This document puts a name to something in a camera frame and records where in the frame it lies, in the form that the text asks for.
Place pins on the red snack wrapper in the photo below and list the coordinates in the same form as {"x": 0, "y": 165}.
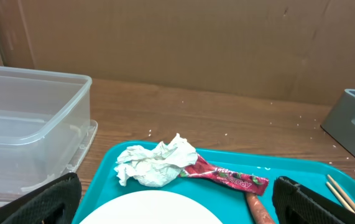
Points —
{"x": 235, "y": 180}

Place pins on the wooden chopstick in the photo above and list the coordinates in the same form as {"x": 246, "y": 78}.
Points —
{"x": 339, "y": 197}
{"x": 340, "y": 190}

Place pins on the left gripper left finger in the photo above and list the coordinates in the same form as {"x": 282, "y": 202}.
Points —
{"x": 55, "y": 202}

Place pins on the clear plastic bin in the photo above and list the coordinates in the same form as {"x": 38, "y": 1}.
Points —
{"x": 45, "y": 128}

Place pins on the pink plate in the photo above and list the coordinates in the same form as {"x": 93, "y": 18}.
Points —
{"x": 150, "y": 207}

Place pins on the orange carrot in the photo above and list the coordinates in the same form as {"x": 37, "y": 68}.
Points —
{"x": 258, "y": 211}

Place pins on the crumpled white napkin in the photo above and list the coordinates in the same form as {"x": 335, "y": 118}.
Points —
{"x": 156, "y": 167}

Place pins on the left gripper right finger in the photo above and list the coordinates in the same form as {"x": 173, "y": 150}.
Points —
{"x": 296, "y": 204}

